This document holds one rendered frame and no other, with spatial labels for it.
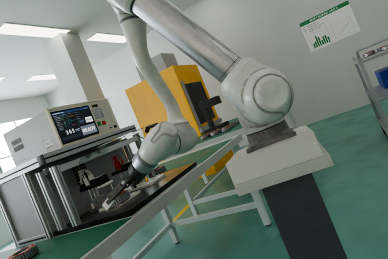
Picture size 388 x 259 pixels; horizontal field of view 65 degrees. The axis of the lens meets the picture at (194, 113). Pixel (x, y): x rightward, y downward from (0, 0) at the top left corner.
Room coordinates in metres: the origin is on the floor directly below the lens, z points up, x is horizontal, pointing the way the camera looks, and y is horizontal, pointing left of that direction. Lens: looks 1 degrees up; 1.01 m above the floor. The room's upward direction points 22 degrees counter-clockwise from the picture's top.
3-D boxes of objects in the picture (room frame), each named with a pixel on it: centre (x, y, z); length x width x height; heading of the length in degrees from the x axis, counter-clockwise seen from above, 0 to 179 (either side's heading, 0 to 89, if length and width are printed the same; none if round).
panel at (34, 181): (1.70, 0.66, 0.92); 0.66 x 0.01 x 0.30; 154
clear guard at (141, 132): (1.72, 0.37, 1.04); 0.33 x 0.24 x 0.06; 64
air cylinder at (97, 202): (1.54, 0.62, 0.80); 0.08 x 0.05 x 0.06; 154
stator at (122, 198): (1.26, 0.43, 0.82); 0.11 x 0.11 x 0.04
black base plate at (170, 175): (1.59, 0.45, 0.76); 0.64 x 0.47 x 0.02; 154
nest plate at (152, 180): (1.69, 0.38, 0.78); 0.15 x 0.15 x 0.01; 64
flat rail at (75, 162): (1.63, 0.53, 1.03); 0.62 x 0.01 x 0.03; 154
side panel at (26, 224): (1.47, 0.94, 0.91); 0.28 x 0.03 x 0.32; 64
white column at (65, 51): (5.67, 1.76, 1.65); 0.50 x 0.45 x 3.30; 64
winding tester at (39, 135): (1.74, 0.72, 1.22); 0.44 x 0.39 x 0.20; 154
